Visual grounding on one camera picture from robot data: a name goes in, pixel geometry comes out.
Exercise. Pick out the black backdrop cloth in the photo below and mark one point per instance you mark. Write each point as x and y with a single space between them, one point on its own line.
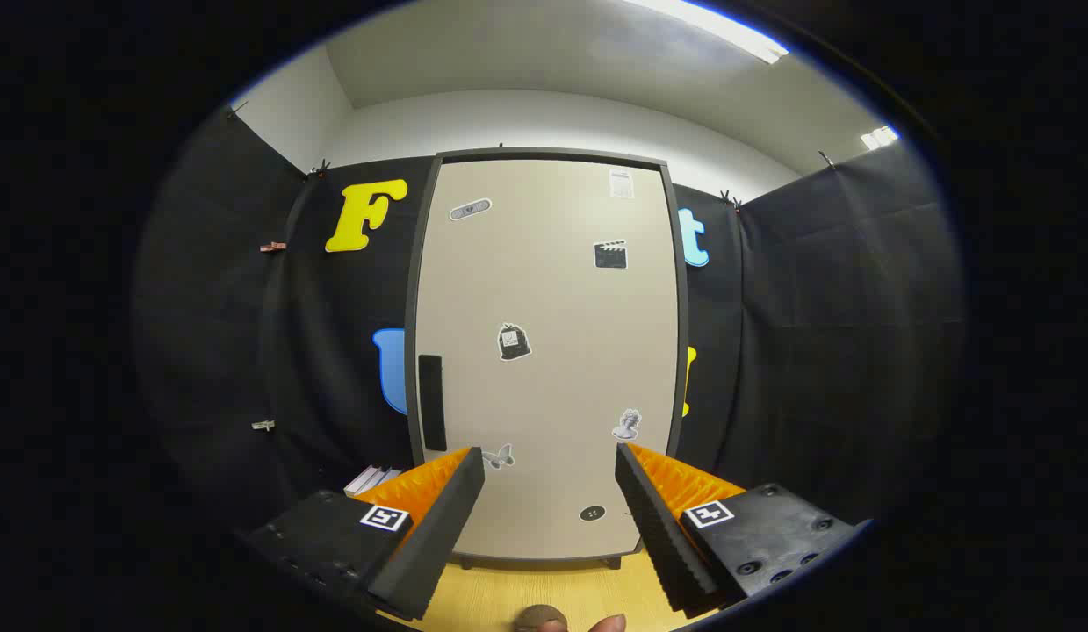
816 307

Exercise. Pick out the beige shoe cabinet door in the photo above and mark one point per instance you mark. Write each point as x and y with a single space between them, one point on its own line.
552 290

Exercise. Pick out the black binder clip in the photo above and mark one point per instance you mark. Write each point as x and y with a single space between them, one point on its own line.
826 159
320 168
730 200
236 110

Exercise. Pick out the small ceiling light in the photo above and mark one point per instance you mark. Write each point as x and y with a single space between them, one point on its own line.
879 138

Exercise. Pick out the red clothes peg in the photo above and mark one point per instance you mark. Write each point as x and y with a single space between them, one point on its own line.
272 247

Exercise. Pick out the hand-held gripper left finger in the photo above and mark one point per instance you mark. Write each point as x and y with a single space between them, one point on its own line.
438 535

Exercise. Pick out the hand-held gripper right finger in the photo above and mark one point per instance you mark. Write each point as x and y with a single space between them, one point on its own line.
662 535

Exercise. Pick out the white cover book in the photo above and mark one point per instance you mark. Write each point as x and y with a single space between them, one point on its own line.
361 481

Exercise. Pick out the grey shoe cabinet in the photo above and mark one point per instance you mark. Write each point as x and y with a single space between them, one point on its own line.
544 154

